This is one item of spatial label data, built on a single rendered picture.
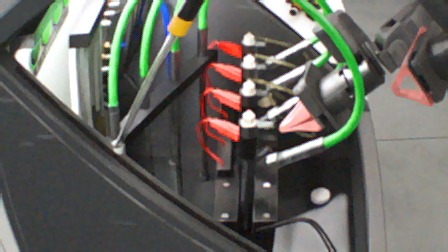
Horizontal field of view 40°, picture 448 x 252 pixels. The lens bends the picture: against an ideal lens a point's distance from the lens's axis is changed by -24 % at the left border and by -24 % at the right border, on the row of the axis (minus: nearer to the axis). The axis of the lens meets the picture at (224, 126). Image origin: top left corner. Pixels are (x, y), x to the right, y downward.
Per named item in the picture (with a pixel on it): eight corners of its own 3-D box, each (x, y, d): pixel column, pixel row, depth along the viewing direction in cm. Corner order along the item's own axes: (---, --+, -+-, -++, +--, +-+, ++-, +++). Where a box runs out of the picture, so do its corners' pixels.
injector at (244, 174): (266, 231, 126) (273, 128, 114) (236, 232, 126) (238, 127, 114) (266, 221, 128) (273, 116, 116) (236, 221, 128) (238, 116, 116)
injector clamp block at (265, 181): (270, 275, 128) (277, 219, 119) (214, 276, 128) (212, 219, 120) (273, 164, 156) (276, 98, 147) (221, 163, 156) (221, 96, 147)
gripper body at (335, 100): (302, 65, 112) (336, 44, 108) (343, 116, 115) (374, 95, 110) (294, 87, 107) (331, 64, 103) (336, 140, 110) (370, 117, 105)
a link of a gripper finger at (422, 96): (372, 80, 83) (413, 58, 75) (390, 48, 86) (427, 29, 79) (401, 123, 84) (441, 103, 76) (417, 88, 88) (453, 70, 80)
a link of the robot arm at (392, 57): (413, 54, 100) (400, 44, 108) (369, -6, 97) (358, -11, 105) (365, 101, 102) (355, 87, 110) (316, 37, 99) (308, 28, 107)
